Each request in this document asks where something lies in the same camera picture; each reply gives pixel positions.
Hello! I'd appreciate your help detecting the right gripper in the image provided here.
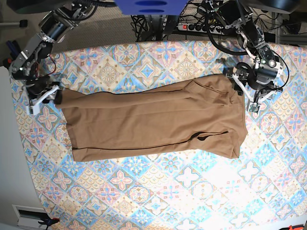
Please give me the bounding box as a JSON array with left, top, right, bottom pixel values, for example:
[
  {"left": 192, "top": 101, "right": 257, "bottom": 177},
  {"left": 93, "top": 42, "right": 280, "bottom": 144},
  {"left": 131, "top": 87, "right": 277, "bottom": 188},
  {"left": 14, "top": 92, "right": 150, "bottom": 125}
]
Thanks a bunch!
[{"left": 25, "top": 78, "right": 62, "bottom": 105}]

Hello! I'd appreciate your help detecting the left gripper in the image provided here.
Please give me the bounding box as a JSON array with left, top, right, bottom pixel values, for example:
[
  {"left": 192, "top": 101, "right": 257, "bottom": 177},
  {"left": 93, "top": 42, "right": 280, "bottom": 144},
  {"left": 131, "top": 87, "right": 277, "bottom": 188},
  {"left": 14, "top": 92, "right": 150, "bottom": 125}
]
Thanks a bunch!
[{"left": 230, "top": 62, "right": 283, "bottom": 96}]

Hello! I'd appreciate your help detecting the brown t-shirt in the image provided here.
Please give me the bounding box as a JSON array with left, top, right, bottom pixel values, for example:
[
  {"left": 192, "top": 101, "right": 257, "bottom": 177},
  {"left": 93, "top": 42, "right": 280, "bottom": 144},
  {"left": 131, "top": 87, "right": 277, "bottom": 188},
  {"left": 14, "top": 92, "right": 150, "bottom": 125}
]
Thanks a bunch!
[{"left": 57, "top": 74, "right": 248, "bottom": 162}]

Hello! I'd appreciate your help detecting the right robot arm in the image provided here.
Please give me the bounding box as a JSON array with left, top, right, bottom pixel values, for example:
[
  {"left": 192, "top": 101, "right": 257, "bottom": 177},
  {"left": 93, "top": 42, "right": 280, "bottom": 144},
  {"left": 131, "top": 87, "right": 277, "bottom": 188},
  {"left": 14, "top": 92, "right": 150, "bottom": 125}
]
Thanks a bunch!
[{"left": 7, "top": 0, "right": 99, "bottom": 106}]

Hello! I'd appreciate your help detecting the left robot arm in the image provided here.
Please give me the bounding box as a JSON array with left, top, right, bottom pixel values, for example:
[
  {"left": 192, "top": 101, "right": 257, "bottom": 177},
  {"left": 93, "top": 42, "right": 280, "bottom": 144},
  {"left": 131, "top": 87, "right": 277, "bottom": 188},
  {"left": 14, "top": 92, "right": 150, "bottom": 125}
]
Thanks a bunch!
[{"left": 204, "top": 0, "right": 283, "bottom": 100}]

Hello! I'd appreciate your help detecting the white power strip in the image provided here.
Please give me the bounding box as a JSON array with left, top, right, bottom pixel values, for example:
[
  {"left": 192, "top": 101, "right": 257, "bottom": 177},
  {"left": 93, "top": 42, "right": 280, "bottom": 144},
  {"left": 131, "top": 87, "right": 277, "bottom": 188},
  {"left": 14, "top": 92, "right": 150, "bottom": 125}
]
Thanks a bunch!
[{"left": 177, "top": 23, "right": 224, "bottom": 35}]

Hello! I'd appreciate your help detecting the red black clamp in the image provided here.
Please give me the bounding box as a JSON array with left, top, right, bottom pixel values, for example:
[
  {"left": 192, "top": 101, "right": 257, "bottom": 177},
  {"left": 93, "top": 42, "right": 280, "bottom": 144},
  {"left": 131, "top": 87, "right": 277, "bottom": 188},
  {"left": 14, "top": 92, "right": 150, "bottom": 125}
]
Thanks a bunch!
[{"left": 6, "top": 58, "right": 13, "bottom": 69}]

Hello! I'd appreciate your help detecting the patterned tablecloth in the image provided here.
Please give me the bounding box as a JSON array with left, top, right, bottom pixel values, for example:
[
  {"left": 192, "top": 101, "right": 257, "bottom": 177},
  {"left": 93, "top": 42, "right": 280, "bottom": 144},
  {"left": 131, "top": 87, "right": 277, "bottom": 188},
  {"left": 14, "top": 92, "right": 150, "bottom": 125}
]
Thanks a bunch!
[{"left": 10, "top": 41, "right": 307, "bottom": 230}]

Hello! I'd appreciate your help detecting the white floor vent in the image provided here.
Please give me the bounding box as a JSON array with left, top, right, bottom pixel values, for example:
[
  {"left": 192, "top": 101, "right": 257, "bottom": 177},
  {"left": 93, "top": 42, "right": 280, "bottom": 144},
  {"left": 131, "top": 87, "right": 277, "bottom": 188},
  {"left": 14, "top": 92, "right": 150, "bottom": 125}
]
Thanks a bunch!
[{"left": 12, "top": 205, "right": 47, "bottom": 230}]

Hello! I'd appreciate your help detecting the orange black clamp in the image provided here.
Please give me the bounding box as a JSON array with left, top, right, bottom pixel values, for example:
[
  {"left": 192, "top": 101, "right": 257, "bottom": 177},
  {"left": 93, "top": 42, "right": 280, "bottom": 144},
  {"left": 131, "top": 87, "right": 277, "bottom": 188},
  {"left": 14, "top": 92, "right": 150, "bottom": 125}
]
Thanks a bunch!
[{"left": 38, "top": 218, "right": 60, "bottom": 227}]

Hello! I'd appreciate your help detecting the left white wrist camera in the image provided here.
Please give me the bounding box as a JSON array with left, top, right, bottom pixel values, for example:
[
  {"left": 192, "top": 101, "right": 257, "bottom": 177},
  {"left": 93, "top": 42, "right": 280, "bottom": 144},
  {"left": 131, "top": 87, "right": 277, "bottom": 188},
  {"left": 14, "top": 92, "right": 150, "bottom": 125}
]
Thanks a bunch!
[{"left": 230, "top": 73, "right": 283, "bottom": 114}]

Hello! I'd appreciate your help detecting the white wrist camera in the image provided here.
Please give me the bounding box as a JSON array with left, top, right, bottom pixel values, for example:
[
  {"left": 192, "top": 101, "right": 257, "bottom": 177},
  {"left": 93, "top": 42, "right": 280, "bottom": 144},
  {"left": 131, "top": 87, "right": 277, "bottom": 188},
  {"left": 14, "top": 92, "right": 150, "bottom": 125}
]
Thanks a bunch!
[
  {"left": 230, "top": 73, "right": 283, "bottom": 114},
  {"left": 26, "top": 85, "right": 61, "bottom": 115}
]

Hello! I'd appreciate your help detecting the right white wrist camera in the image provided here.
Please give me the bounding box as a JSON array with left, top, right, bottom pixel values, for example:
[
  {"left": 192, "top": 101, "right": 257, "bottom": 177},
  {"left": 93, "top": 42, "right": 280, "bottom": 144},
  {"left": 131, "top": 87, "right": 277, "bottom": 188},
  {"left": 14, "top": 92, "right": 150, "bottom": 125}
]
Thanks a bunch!
[{"left": 26, "top": 85, "right": 61, "bottom": 115}]

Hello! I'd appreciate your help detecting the blue handled clamp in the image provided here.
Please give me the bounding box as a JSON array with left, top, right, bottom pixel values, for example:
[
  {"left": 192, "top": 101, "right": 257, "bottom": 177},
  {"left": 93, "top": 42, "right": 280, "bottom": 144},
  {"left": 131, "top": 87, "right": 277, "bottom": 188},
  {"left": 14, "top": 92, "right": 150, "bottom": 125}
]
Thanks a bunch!
[{"left": 6, "top": 40, "right": 22, "bottom": 60}]

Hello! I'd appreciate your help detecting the blue mount plate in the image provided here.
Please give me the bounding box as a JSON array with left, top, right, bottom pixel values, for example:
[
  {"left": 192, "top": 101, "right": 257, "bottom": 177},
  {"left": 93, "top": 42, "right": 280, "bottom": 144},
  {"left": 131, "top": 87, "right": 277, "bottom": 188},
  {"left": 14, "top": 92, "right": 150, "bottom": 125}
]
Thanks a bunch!
[{"left": 114, "top": 0, "right": 188, "bottom": 15}]

